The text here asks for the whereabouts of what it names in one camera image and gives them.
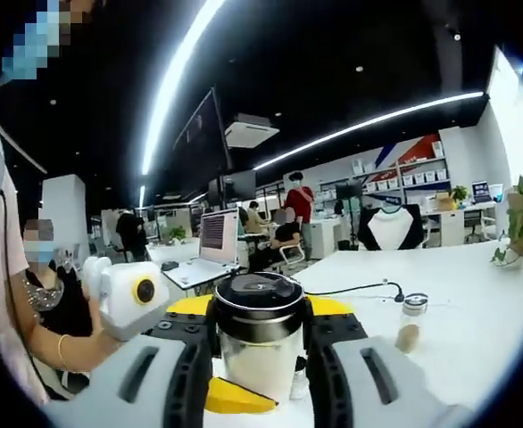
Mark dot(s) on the long curved ceiling light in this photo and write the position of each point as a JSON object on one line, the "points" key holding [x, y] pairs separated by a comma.
{"points": [[172, 84]]}

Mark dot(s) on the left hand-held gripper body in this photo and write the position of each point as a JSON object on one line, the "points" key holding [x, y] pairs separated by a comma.
{"points": [[125, 310]]}

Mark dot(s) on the ceiling air conditioner unit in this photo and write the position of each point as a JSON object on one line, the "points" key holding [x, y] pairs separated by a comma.
{"points": [[250, 131]]}

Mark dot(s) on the shelf of white bins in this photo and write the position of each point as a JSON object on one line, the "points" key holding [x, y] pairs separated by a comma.
{"points": [[413, 176]]}

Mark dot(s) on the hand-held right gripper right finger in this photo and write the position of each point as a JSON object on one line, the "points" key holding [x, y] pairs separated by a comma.
{"points": [[377, 383]]}

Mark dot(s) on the white laptop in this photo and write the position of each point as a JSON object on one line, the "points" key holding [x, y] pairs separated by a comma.
{"points": [[219, 232]]}

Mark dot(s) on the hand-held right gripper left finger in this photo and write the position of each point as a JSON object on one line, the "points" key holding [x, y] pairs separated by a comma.
{"points": [[141, 379]]}

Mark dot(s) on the tall seasoning bottle white contents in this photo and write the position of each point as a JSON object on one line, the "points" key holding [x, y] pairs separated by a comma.
{"points": [[257, 356]]}

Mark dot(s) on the small green potted plant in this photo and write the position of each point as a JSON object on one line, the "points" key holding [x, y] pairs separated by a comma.
{"points": [[177, 233], [459, 193]]}

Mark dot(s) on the chair with white black shirt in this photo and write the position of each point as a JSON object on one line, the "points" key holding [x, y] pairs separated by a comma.
{"points": [[393, 229]]}

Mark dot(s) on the tall seasoning bottle brown contents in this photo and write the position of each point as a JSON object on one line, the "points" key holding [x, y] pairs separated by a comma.
{"points": [[409, 332]]}

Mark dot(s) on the blue screen display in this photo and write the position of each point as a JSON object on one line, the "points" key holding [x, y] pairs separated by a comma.
{"points": [[480, 190]]}

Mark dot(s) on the black desk monitor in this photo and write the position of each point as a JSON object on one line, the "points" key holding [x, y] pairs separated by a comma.
{"points": [[348, 191]]}

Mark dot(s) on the straight ceiling strip light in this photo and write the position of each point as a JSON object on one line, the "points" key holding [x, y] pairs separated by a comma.
{"points": [[368, 125]]}

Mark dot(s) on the cardboard box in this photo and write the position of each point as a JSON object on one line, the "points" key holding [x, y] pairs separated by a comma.
{"points": [[444, 201]]}

